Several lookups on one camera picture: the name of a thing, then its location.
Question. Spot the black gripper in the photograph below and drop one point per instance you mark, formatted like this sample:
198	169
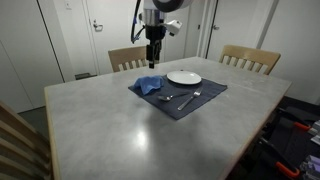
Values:
155	33

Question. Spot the blue microfiber towel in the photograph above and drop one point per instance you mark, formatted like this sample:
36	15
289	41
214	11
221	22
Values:
148	84

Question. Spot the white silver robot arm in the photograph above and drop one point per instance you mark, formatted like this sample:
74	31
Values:
155	16

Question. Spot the white round plate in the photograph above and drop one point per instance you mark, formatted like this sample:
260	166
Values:
184	77

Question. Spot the light wooden slatted chair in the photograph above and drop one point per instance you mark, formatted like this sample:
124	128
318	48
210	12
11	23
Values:
128	55
250	53
20	140

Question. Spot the silver metal spoon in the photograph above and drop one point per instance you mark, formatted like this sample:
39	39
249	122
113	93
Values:
164	98

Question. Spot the dark blue woven placemat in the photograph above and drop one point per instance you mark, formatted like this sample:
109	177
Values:
173	108

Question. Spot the silver metal fork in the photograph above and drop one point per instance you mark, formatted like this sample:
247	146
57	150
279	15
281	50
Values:
188	101

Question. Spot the silver round door knob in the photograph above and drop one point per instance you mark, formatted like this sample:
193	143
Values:
215	27

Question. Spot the dark floor vent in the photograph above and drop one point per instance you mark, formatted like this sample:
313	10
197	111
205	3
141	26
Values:
85	76

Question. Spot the white closet door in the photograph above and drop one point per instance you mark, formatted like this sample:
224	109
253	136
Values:
23	50

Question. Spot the black folded stand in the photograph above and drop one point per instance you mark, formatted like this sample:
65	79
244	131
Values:
286	143

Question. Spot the purple box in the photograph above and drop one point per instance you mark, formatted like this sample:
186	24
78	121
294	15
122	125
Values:
311	166

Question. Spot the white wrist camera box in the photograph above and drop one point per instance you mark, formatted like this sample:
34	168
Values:
174	27

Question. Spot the white light switch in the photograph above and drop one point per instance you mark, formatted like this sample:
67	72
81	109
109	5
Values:
68	4

